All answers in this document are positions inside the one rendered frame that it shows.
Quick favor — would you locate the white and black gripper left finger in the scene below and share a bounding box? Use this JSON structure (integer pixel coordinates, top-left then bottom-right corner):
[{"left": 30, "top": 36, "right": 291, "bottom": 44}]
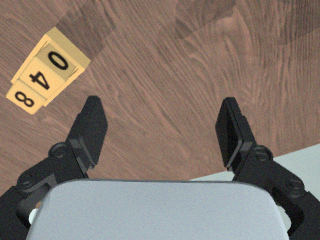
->
[{"left": 0, "top": 96, "right": 108, "bottom": 240}]

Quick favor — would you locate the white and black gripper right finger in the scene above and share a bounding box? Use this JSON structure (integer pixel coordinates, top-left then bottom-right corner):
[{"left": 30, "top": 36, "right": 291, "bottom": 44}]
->
[{"left": 215, "top": 97, "right": 320, "bottom": 240}]

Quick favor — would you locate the yellow number cube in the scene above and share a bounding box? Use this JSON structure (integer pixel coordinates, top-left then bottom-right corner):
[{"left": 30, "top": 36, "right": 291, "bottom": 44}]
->
[
  {"left": 19, "top": 43, "right": 76, "bottom": 99},
  {"left": 6, "top": 77, "right": 48, "bottom": 114}
]

